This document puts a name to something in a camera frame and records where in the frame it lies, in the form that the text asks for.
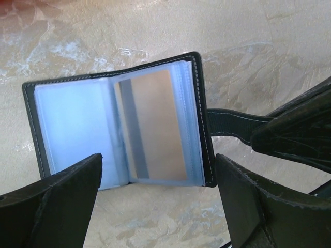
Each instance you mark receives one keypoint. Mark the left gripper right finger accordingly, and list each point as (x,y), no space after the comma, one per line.
(262,213)

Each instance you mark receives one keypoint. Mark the gold card in holder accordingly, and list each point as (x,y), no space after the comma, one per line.
(150,127)

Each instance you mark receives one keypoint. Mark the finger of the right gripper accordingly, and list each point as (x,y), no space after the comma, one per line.
(299,130)

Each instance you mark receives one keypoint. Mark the black leather card holder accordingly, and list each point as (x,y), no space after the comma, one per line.
(73,117)

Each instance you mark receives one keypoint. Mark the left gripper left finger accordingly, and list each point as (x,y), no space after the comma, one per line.
(54,211)

